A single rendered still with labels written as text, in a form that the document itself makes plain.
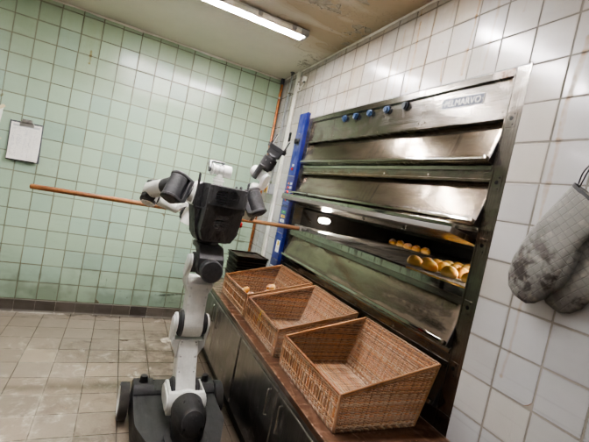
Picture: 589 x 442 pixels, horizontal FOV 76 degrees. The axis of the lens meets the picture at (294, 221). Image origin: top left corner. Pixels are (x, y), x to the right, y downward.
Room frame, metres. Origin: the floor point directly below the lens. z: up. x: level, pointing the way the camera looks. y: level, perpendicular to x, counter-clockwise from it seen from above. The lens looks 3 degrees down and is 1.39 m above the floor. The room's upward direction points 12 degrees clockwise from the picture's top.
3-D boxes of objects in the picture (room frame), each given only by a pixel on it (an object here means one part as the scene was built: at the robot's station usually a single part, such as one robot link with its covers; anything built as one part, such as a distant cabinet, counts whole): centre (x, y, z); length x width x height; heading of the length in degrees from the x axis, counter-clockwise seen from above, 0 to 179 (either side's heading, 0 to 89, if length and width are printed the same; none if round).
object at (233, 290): (2.80, 0.12, 0.72); 0.56 x 0.49 x 0.28; 26
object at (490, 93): (2.39, -0.39, 1.99); 1.80 x 0.08 x 0.21; 25
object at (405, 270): (2.39, -0.39, 1.16); 1.80 x 0.06 x 0.04; 25
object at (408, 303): (2.38, -0.37, 1.02); 1.79 x 0.11 x 0.19; 25
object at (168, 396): (1.93, 0.39, 0.28); 0.21 x 0.20 x 0.13; 25
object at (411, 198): (2.38, -0.37, 1.54); 1.79 x 0.11 x 0.19; 25
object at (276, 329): (2.26, -0.13, 0.72); 0.56 x 0.49 x 0.28; 24
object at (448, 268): (2.04, -1.02, 1.21); 0.61 x 0.48 x 0.06; 115
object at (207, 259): (1.98, 0.41, 1.00); 0.28 x 0.13 x 0.18; 25
